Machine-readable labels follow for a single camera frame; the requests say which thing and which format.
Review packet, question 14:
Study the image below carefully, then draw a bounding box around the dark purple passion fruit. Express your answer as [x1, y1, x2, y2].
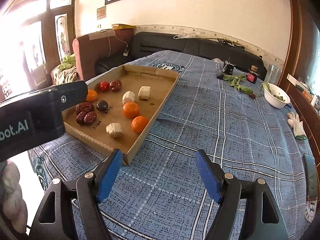
[96, 100, 108, 112]

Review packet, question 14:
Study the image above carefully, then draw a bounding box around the white yam chunk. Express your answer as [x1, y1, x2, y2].
[138, 86, 151, 100]

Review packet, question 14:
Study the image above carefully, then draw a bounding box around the clear glass jar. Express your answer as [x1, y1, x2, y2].
[264, 64, 282, 85]

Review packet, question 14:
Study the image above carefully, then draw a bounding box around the small dark red jujube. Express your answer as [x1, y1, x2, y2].
[83, 111, 97, 125]

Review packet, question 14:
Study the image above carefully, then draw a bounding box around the big glossy red jujube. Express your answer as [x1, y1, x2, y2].
[110, 80, 122, 92]

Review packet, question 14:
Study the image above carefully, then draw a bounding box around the black leather sofa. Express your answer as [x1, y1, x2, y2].
[94, 31, 267, 81]

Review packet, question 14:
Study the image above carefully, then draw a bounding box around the red labelled bottle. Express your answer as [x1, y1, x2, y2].
[246, 65, 258, 84]

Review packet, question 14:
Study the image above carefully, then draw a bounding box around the black small device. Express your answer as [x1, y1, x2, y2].
[216, 59, 236, 79]

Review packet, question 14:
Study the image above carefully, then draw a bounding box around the green cloth pile stool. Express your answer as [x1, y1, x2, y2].
[50, 54, 78, 85]

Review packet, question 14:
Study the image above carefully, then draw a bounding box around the brown wooden cabinet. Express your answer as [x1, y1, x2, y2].
[278, 0, 319, 167]

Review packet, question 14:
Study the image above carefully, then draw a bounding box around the white gloved left hand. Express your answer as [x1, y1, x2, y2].
[1, 160, 28, 234]

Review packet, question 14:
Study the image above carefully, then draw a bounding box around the cardboard tray box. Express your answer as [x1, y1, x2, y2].
[62, 64, 179, 165]

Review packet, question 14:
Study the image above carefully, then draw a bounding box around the green leafy sprig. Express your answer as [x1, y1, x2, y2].
[222, 74, 253, 94]

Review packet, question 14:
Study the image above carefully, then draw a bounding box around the white work glove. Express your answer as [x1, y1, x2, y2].
[287, 112, 307, 140]

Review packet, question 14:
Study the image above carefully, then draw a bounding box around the orange tangerine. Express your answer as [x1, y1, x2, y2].
[86, 89, 98, 102]
[131, 115, 149, 134]
[123, 102, 140, 119]

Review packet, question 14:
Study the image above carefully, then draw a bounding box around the blue plaid tablecloth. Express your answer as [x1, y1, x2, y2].
[27, 49, 316, 240]

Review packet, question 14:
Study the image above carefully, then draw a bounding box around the white bowl with leaves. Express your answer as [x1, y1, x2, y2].
[260, 82, 291, 109]

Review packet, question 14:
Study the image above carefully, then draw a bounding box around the red cherry tomato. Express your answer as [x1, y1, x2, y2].
[99, 81, 110, 92]

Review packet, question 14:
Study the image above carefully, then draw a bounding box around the red armchair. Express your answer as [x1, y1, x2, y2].
[72, 29, 135, 81]

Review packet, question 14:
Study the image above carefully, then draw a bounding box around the large red jujube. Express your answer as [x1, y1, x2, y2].
[75, 102, 94, 115]

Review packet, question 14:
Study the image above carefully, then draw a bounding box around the white round yam piece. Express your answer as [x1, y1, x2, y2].
[106, 123, 123, 139]

